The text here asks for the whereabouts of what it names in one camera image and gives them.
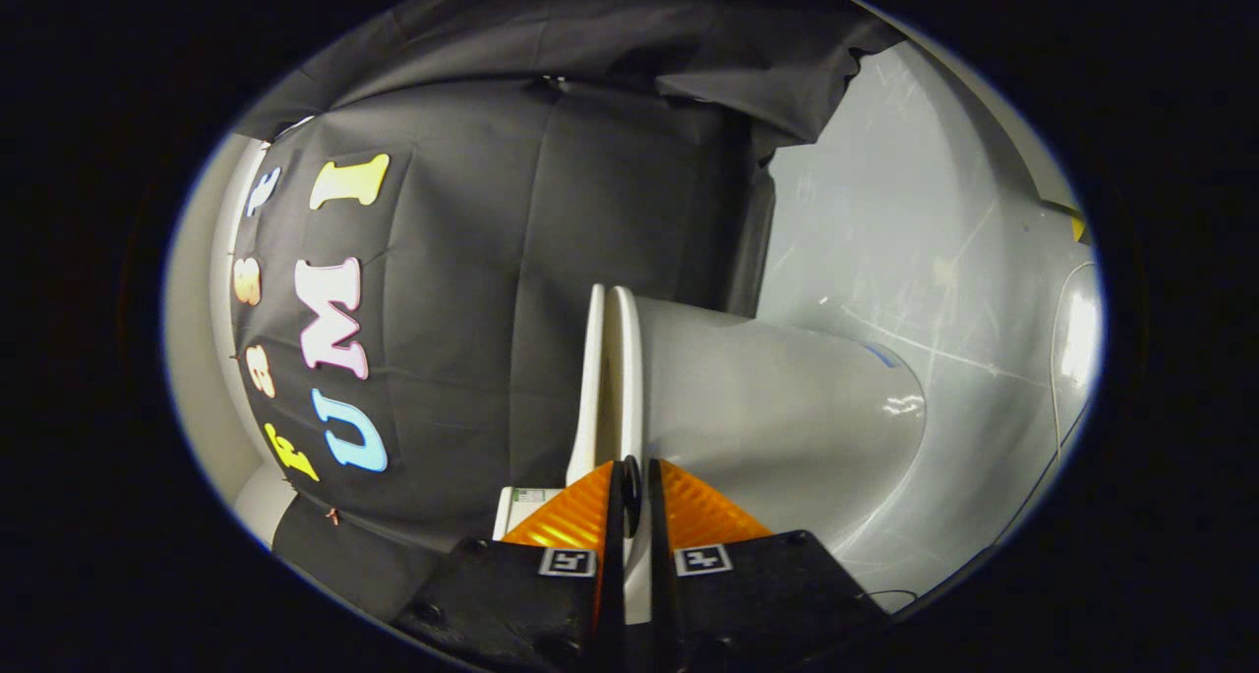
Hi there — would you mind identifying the white toilet lid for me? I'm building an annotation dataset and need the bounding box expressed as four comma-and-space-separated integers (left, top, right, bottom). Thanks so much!
566, 283, 608, 487

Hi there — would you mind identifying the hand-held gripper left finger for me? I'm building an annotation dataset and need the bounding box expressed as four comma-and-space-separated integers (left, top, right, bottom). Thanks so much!
391, 459, 628, 673

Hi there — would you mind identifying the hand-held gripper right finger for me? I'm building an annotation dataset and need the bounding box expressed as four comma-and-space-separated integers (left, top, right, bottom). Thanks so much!
644, 459, 891, 673

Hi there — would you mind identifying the black backdrop cloth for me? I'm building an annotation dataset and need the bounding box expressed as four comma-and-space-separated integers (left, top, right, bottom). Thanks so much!
231, 0, 906, 625

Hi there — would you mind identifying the white toilet seat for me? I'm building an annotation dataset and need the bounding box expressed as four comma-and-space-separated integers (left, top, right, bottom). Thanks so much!
602, 286, 650, 467

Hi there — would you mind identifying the white ceramic toilet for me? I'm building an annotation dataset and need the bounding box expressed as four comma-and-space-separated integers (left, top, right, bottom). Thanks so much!
492, 294, 928, 581

